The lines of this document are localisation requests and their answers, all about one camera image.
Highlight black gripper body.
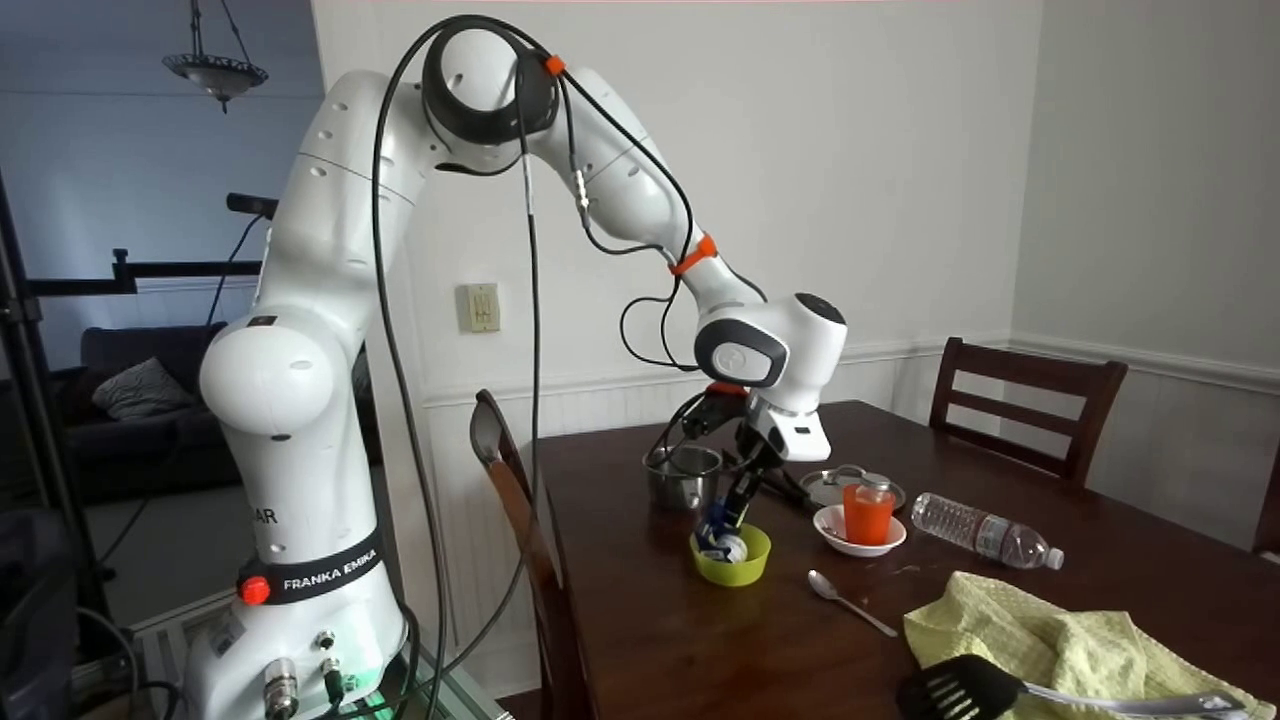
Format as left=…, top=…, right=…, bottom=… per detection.
left=720, top=444, right=790, bottom=521

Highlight yellow-green plastic bowl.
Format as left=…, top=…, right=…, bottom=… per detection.
left=682, top=521, right=776, bottom=593

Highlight clear glass bowl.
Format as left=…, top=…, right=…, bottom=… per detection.
left=804, top=459, right=910, bottom=521

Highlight black tongs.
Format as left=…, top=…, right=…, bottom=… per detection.
left=756, top=457, right=816, bottom=517

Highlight small steel pot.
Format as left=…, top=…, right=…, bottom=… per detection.
left=644, top=444, right=728, bottom=517

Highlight orange cup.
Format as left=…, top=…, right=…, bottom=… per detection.
left=839, top=476, right=900, bottom=546

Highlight silver spoon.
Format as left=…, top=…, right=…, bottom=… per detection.
left=804, top=566, right=903, bottom=643

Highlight dark wooden chair rounded back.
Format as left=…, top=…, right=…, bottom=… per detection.
left=467, top=387, right=592, bottom=720

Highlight clear plastic water bottle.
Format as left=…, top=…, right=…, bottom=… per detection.
left=907, top=489, right=1068, bottom=574

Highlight black slotted spatula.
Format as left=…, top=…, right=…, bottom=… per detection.
left=893, top=652, right=1251, bottom=720

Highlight dark wooden chair slatted back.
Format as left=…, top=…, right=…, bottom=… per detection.
left=926, top=336, right=1133, bottom=490

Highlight pale yellow cloth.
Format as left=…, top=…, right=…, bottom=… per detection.
left=900, top=566, right=1280, bottom=720

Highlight dark sofa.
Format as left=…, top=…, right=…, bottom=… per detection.
left=56, top=322, right=247, bottom=504

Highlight grey pillow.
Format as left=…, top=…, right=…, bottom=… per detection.
left=86, top=350, right=199, bottom=423

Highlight black horizontal boom bar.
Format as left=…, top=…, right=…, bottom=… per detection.
left=19, top=245, right=264, bottom=301

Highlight hanging ceiling lamp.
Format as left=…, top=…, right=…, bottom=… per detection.
left=159, top=0, right=271, bottom=115

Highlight black tripod stand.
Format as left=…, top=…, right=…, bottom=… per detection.
left=0, top=184, right=110, bottom=671

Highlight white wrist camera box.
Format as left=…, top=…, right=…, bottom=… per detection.
left=758, top=402, right=839, bottom=469

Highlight beige wall outlet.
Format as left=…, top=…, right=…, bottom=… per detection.
left=455, top=281, right=503, bottom=336

